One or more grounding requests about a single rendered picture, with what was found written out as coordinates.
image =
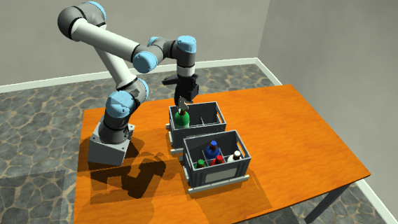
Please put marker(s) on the green bottle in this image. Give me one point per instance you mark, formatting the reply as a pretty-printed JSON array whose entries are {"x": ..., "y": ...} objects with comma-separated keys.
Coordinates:
[
  {"x": 199, "y": 164},
  {"x": 181, "y": 120}
]

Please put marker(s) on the white bottle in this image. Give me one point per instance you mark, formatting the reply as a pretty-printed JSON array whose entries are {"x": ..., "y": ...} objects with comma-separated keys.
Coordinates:
[{"x": 235, "y": 156}]

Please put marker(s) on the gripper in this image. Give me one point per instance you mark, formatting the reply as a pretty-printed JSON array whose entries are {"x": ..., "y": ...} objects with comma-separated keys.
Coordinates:
[{"x": 187, "y": 90}]

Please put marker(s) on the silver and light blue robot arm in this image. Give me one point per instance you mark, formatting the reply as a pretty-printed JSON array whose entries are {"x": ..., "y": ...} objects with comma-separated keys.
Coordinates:
[{"x": 86, "y": 22}]

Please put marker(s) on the blue bottle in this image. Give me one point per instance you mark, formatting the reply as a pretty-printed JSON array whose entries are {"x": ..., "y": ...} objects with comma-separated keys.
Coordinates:
[{"x": 212, "y": 151}]

